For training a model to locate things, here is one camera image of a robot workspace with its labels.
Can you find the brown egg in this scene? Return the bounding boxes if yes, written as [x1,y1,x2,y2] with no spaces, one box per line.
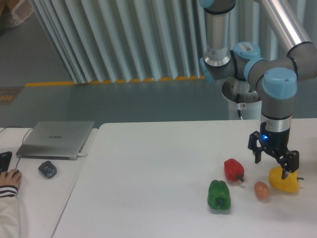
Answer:
[254,181,269,199]

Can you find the white folding partition screen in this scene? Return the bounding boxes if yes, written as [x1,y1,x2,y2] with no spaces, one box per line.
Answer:
[31,0,317,83]

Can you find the yellow bell pepper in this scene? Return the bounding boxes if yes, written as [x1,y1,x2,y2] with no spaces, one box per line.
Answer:
[268,167,300,193]

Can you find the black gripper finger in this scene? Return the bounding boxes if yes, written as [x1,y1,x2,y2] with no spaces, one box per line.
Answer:
[248,131,263,164]
[273,150,299,179]

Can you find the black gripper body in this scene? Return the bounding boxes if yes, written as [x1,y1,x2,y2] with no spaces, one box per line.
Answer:
[260,122,290,155]

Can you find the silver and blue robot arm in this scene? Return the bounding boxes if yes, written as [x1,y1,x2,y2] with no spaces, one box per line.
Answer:
[199,0,317,179]

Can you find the red bell pepper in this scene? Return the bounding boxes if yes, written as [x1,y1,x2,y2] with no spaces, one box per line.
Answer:
[224,158,245,181]

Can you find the silver closed laptop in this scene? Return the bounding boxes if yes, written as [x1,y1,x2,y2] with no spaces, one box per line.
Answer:
[16,121,94,160]

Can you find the green bell pepper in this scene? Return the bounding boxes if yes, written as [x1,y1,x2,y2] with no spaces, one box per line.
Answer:
[207,180,231,210]

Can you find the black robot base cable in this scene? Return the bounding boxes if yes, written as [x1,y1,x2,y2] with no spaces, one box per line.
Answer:
[236,93,244,121]

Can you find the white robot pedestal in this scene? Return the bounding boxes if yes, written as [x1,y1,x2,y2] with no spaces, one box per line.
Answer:
[222,77,262,120]

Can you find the black keyboard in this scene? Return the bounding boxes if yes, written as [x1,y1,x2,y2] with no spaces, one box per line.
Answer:
[0,151,12,173]

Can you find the white laptop cable plug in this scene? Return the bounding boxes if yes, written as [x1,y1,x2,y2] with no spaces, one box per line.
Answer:
[77,153,88,158]

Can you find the white sleeved forearm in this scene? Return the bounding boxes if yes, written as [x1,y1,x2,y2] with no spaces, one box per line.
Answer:
[0,185,20,238]

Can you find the black mouse cable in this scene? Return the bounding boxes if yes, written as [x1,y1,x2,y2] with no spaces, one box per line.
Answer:
[0,126,34,172]

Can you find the person's hand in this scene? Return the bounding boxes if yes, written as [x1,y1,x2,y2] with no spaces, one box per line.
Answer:
[0,169,22,189]

